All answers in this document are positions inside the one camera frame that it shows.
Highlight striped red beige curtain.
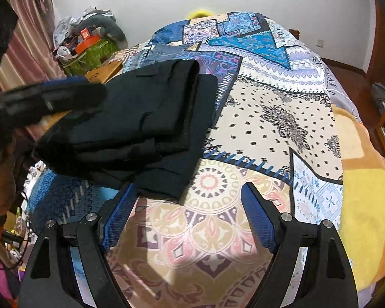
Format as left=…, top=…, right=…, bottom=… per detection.
left=0, top=0, right=65, bottom=90

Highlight yellow curved pillow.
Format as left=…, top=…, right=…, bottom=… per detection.
left=187, top=9, right=213, bottom=20

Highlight person's left hand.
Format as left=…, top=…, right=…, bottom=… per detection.
left=0, top=141, right=16, bottom=217

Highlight orange box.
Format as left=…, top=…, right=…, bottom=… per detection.
left=75, top=28, right=101, bottom=54

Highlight pile of grey clothes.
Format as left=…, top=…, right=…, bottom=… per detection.
left=53, top=7, right=126, bottom=48

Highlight black pants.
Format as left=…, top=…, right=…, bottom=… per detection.
left=34, top=60, right=218, bottom=199

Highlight wooden lap desk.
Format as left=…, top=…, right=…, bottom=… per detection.
left=43, top=61, right=122, bottom=132

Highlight folded blue jeans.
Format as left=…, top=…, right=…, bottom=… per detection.
left=123, top=44, right=196, bottom=73

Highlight patchwork patterned bed cover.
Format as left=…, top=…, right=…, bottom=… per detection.
left=27, top=12, right=343, bottom=307

